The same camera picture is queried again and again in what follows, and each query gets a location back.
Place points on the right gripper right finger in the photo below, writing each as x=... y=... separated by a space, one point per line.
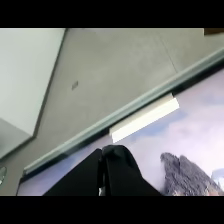
x=126 y=180

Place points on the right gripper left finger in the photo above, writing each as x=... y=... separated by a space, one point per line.
x=83 y=180

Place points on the silver frame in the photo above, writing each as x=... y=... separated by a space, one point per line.
x=133 y=106

